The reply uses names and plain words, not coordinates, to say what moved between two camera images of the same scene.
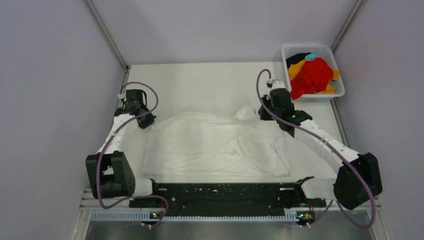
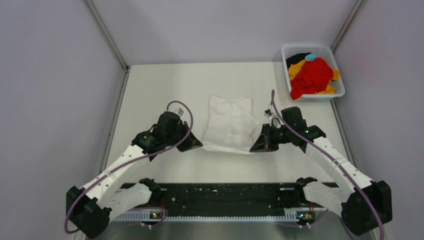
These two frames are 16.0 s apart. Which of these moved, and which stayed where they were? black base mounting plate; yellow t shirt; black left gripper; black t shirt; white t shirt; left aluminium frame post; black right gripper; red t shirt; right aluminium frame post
Moved: black right gripper; white t shirt; black left gripper
Stayed: black t shirt; yellow t shirt; right aluminium frame post; left aluminium frame post; black base mounting plate; red t shirt
